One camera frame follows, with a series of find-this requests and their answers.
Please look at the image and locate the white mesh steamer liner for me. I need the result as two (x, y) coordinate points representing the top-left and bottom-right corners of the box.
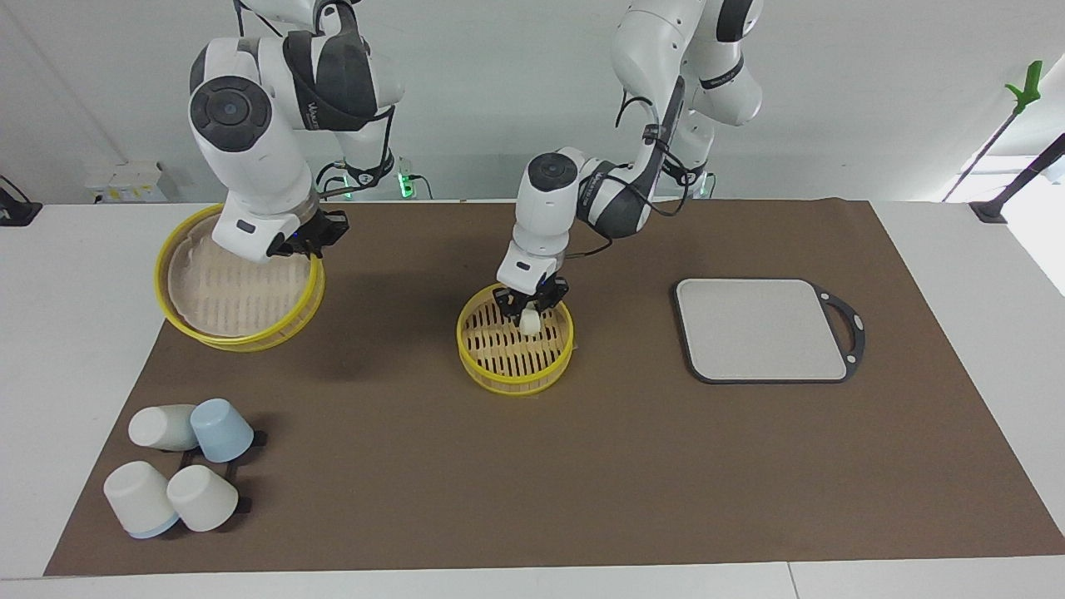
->
(168, 225), (316, 339)

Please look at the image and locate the yellow steamer tier with liner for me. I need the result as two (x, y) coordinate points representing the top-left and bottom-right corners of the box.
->
(154, 204), (327, 353)

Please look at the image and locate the yellow slatted steamer basket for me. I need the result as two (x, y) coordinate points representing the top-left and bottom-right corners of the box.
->
(456, 281), (576, 397)

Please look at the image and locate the white box with yellow labels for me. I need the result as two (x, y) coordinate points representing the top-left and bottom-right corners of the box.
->
(82, 161), (181, 204)

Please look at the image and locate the brown table mat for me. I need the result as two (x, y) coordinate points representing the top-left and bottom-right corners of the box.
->
(43, 200), (1065, 577)

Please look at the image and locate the light blue plastic cup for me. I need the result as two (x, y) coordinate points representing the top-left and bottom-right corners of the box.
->
(190, 399), (255, 464)

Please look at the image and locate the white cup with blue rim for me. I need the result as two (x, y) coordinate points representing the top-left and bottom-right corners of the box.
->
(127, 404), (200, 453)
(103, 461), (181, 540)

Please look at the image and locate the white plastic cup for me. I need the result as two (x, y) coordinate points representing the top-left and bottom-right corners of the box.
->
(166, 464), (240, 533)

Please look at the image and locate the black clamp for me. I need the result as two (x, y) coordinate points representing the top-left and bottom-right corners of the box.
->
(0, 175), (43, 228)

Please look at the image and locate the thin black pole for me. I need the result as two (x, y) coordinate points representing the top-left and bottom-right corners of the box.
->
(942, 111), (1018, 204)

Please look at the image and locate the green clip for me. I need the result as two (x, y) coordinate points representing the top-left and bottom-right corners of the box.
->
(1004, 60), (1044, 116)

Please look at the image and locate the black base cable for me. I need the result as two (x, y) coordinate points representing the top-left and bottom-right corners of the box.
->
(315, 162), (349, 200)

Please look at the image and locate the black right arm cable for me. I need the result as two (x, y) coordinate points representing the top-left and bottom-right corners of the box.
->
(315, 104), (399, 200)

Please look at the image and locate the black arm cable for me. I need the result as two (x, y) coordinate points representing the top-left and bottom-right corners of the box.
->
(315, 104), (399, 200)
(570, 90), (696, 260)

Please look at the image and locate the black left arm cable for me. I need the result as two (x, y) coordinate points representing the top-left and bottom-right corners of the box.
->
(570, 90), (696, 260)

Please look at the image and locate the grey cutting board with handle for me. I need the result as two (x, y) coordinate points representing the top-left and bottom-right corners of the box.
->
(674, 278), (867, 384)

